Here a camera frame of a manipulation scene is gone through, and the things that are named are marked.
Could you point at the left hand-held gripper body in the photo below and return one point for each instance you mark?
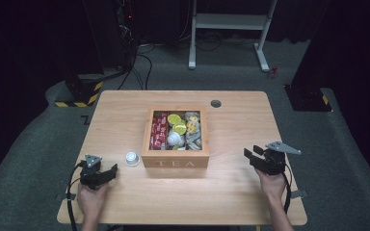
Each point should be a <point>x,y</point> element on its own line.
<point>91,176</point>

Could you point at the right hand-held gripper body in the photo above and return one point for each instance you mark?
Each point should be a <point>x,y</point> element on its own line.
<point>271,162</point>

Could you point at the white coffee capsule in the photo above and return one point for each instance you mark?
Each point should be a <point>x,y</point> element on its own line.
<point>132,158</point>
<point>174,138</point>

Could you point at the wooden tea box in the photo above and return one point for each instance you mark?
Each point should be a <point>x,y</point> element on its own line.
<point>175,159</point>

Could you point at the person's left hand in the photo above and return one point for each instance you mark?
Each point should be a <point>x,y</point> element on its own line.
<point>91,200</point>

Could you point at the person's right hand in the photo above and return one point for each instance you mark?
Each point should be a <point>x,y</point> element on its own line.
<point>272,186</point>

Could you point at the row of red packets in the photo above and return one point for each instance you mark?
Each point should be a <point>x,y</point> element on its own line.
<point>158,131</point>

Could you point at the black stand base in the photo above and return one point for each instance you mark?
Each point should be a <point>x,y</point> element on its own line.
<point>306,99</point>

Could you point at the green lid capsule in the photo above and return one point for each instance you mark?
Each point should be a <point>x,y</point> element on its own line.
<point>179,129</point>
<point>174,119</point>

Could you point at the yellow black striped base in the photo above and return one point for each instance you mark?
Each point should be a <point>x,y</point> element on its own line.
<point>82,96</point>

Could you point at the pile of grey yellow packets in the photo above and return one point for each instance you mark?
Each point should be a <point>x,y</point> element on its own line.
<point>193,131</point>

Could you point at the small red object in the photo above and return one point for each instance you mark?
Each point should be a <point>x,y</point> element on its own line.
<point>272,72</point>

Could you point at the dark equipment rack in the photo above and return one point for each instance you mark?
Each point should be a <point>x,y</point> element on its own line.
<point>126,32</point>

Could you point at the white metal stand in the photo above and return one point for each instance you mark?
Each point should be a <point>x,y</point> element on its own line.
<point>231,21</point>

